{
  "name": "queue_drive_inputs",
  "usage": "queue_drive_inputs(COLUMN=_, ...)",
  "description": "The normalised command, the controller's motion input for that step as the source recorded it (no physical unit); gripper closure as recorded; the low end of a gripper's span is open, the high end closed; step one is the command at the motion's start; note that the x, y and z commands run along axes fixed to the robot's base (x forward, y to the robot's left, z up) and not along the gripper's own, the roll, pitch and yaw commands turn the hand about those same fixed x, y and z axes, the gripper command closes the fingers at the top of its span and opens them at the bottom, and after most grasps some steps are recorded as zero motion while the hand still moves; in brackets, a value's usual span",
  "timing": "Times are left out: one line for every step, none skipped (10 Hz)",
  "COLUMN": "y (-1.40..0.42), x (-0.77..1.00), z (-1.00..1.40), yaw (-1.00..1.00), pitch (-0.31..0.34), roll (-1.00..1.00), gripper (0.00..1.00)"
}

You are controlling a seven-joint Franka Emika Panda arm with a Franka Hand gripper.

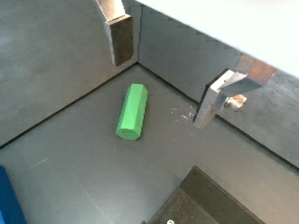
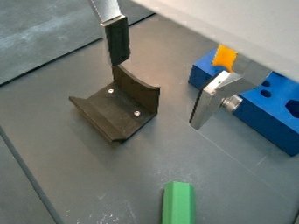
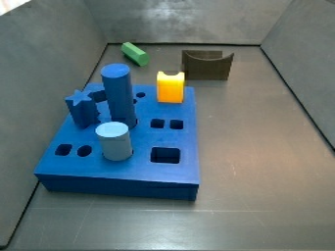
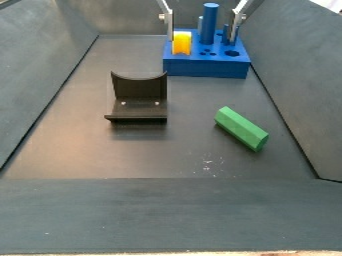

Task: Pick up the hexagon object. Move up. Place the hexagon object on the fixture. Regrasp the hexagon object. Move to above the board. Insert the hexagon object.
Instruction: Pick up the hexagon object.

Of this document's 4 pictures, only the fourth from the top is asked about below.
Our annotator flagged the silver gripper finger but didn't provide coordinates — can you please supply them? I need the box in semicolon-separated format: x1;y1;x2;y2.
157;0;174;41
229;0;253;43

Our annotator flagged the green hexagon bar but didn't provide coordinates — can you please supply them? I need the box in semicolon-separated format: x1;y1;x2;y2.
214;106;269;152

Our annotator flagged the blue foam peg board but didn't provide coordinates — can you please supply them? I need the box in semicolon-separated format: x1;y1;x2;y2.
163;29;252;79

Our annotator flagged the blue star shaped peg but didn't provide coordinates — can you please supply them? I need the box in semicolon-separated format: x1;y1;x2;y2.
222;24;240;46

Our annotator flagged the tall dark blue cylinder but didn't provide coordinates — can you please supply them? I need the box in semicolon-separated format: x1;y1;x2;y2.
201;2;220;45

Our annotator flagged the light blue cylinder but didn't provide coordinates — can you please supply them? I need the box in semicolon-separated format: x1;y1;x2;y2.
198;16;204;36

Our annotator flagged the yellow spool shaped block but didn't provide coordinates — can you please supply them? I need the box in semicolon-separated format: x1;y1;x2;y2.
173;31;193;55

